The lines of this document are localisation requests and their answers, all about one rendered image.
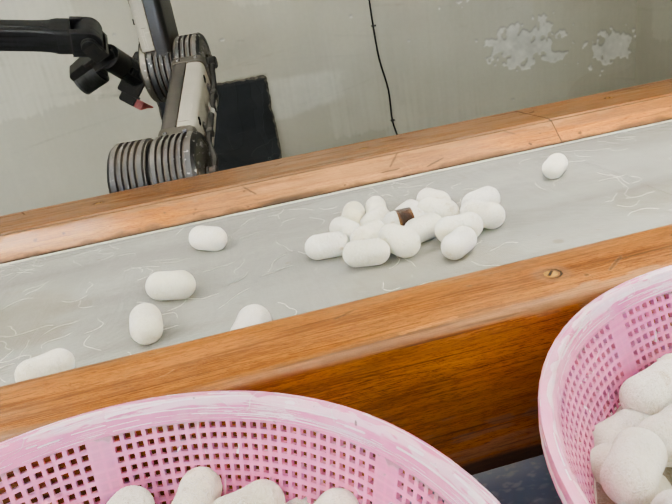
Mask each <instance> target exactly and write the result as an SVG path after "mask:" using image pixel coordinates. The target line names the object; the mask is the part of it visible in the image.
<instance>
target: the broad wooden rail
mask: <svg viewBox="0 0 672 504"><path fill-rule="evenodd" d="M668 120H672V78H671V79H666V80H661V81H657V82H652V83H647V84H642V85H637V86H632V87H627V88H622V89H618V90H613V91H608V92H603V93H598V94H593V95H588V96H583V97H578V98H574V99H569V100H564V101H559V102H554V103H549V104H544V105H539V106H535V107H530V108H525V109H520V110H515V111H510V112H505V113H500V114H496V115H491V116H486V117H481V118H476V119H471V120H466V121H461V122H456V123H452V124H447V125H442V126H437V127H432V128H427V129H422V130H417V131H413V132H408V133H403V134H398V135H393V136H388V137H383V138H378V139H374V140H369V141H364V142H359V143H354V144H349V145H344V146H339V147H334V148H330V149H325V150H320V151H315V152H310V153H305V154H300V155H295V156H291V157H286V158H281V159H276V160H271V161H266V162H261V163H256V164H252V165H247V166H242V167H237V168H232V169H227V170H222V171H218V172H214V173H210V174H204V175H198V176H193V177H188V178H183V179H178V180H173V181H169V182H164V183H159V184H154V185H149V186H144V187H139V188H134V189H130V190H125V191H120V192H115V193H110V194H105V195H100V196H95V197H90V198H86V199H81V200H76V201H71V202H66V203H61V204H56V205H51V206H47V207H42V208H37V209H32V210H27V211H22V212H17V213H12V214H7V215H3V216H0V264H4V263H8V262H13V261H18V260H22V259H27V258H32V257H36V256H41V255H46V254H50V253H55V252H60V251H64V250H69V249H73V248H78V247H83V246H87V245H92V244H97V243H101V242H106V241H111V240H115V239H120V238H125V237H129V236H134V235H138V234H143V233H148V232H152V231H157V230H162V229H166V228H171V227H176V226H180V225H185V224H190V223H194V222H199V221H203V220H208V219H213V218H217V217H222V216H227V215H231V214H236V213H241V212H245V211H250V210H255V209H259V208H264V207H268V206H273V205H278V204H282V203H287V202H292V201H296V200H301V199H306V198H310V197H315V196H320V195H324V194H329V193H333V192H338V191H343V190H347V189H352V188H357V187H361V186H366V185H371V184H375V183H380V182H385V181H389V180H394V179H399V178H403V177H408V176H412V175H417V174H422V173H426V172H431V171H436V170H440V169H445V168H450V167H454V166H459V165H464V164H468V163H473V162H477V161H482V160H487V159H491V158H496V157H501V156H505V155H510V154H515V153H519V152H524V151H529V150H533V149H538V148H542V147H547V146H552V145H556V144H561V143H566V142H570V141H575V140H580V139H584V138H589V137H594V136H598V135H603V134H607V133H612V132H617V131H621V130H626V129H631V128H635V127H640V126H645V125H649V124H654V123H659V122H663V121H668Z"/></svg>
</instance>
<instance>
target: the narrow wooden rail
mask: <svg viewBox="0 0 672 504"><path fill-rule="evenodd" d="M670 265H672V224H669V225H665V226H661V227H657V228H653V229H649V230H644V231H640V232H636V233H632V234H628V235H624V236H620V237H615V238H611V239H607V240H603V241H599V242H595V243H591V244H587V245H582V246H578V247H574V248H570V249H566V250H562V251H558V252H553V253H549V254H545V255H541V256H537V257H533V258H529V259H525V260H520V261H516V262H512V263H508V264H504V265H500V266H496V267H491V268H487V269H483V270H479V271H475V272H471V273H467V274H463V275H458V276H454V277H450V278H446V279H442V280H438V281H434V282H429V283H425V284H421V285H417V286H413V287H409V288H405V289H400V290H396V291H392V292H388V293H384V294H380V295H376V296H372V297H367V298H363V299H359V300H355V301H351V302H347V303H343V304H338V305H334V306H330V307H326V308H322V309H318V310H314V311H310V312H305V313H301V314H297V315H293V316H289V317H285V318H281V319H276V320H272V321H268V322H264V323H260V324H256V325H252V326H248V327H243V328H239V329H235V330H231V331H227V332H223V333H219V334H214V335H210V336H206V337H202V338H198V339H194V340H190V341H186V342H181V343H177V344H173V345H169V346H165V347H161V348H157V349H152V350H148V351H144V352H140V353H136V354H132V355H128V356H123V357H119V358H115V359H111V360H107V361H103V362H99V363H95V364H90V365H86V366H82V367H78V368H74V369H70V370H66V371H61V372H57V373H53V374H49V375H45V376H41V377H37V378H33V379H28V380H24V381H20V382H16V383H12V384H8V385H4V386H0V443H1V442H3V441H6V440H8V439H11V438H13V437H16V436H18V435H21V434H24V433H26V432H29V431H32V430H34V429H37V428H40V427H43V426H46V425H49V424H52V423H55V422H57V421H61V420H64V419H67V418H70V417H74V416H77V415H80V414H84V413H87V412H91V411H95V410H98V409H102V408H106V407H110V406H114V405H119V404H123V403H127V402H132V401H137V400H143V399H148V398H154V397H160V396H167V395H174V394H183V393H192V392H206V391H263V392H274V393H284V394H291V395H298V396H304V397H309V398H314V399H319V400H324V401H328V402H331V403H335V404H339V405H343V406H346V407H349V408H352V409H355V410H358V411H361V412H364V413H367V414H369V415H371V416H374V417H376V418H379V419H381V420H384V421H386V422H388V423H390V424H392V425H394V426H396V427H398V428H400V429H403V430H405V431H407V432H408V433H410V434H412V435H414V436H415V437H417V438H419V439H421V440H422V441H424V442H426V443H427V444H429V445H431V446H432V447H433V448H435V449H436V450H438V451H439V452H441V453H442V454H444V455H445V456H447V457H448V458H450V459H451V460H452V461H454V462H455V463H456V464H457V465H459V466H460V467H461V468H462V469H464V470H465V471H466V472H468V473H469V474H470V475H474V474H478V473H481V472H485V471H488V470H491V469H495V468H498V467H502V466H505V465H509V464H512V463H516V462H519V461H522V460H526V459H529V458H533V457H536V456H540V455H543V454H544V452H543V449H542V444H541V437H540V431H539V417H538V389H539V380H540V376H541V372H542V367H543V365H544V362H545V359H546V356H547V354H548V352H549V350H550V348H551V346H552V344H553V343H554V341H555V339H556V338H557V336H558V335H559V333H560V332H561V330H562V329H563V328H564V326H565V325H566V324H567V323H568V322H569V321H570V320H571V319H572V317H573V316H575V315H576V314H577V313H578V312H579V311H580V310H581V309H582V308H583V307H585V306H586V305H587V304H589V303H590V302H591V301H593V300H594V299H596V298H597V297H599V296H600V295H602V294H604V293H605V292H607V291H608V290H610V289H612V288H614V287H616V286H618V285H620V284H622V283H624V282H626V281H629V280H631V279H633V278H635V277H638V276H640V275H643V274H646V273H648V272H651V271H654V270H657V269H660V268H663V267H666V266H670Z"/></svg>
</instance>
